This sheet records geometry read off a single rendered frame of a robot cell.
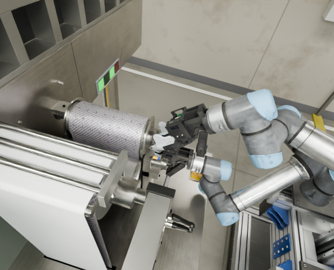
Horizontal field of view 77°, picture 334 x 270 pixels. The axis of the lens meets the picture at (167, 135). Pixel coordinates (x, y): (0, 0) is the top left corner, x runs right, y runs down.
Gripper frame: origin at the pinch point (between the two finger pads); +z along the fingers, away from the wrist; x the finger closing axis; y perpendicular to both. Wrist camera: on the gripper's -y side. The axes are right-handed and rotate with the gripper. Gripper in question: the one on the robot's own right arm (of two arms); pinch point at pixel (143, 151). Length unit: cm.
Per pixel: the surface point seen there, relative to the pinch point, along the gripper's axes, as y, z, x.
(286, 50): -32, -111, -240
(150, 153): 11.5, -5.2, 8.9
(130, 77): -109, 89, -213
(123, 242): -19.0, -2.7, 29.6
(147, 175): 2.4, -5.7, 12.0
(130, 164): 14.4, -1.3, 17.1
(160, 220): 35, -15, 39
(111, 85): -25, 48, -71
